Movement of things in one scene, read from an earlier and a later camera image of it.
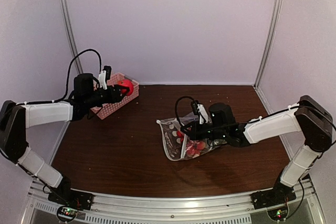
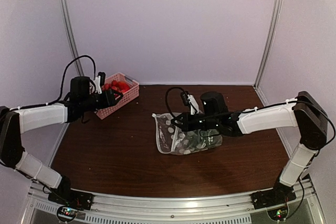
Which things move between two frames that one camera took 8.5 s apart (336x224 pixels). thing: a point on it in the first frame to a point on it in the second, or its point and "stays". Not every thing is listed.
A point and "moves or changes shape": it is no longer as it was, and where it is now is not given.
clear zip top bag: [177, 145] moves or changes shape
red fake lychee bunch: [193, 147] moves or changes shape
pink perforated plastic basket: [103, 111] stays
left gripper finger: [121, 88] to [121, 94]
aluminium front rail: [238, 208] stays
